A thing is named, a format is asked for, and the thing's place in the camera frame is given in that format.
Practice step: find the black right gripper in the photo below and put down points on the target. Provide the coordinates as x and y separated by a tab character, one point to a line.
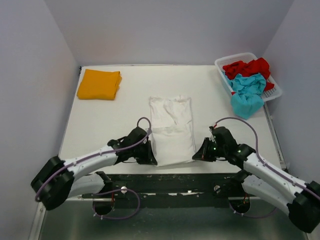
203	154

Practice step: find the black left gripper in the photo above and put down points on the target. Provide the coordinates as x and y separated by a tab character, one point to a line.
149	158

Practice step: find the white t-shirt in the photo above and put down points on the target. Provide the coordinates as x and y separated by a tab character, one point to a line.
172	130

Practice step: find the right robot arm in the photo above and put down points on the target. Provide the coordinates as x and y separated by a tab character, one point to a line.
299	200

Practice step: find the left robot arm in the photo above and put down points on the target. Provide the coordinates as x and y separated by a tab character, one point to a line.
53	183

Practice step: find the turquoise t-shirt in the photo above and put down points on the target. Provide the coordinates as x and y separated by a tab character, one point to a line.
247	97

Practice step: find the folded orange t-shirt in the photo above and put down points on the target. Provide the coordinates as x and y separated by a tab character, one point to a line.
99	85

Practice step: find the white plastic laundry basket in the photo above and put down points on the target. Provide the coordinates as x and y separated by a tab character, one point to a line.
246	57

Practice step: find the red t-shirt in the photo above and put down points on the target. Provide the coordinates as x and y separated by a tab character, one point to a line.
259	67

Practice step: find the black mounting rail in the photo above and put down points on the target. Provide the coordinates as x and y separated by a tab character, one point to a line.
155	191

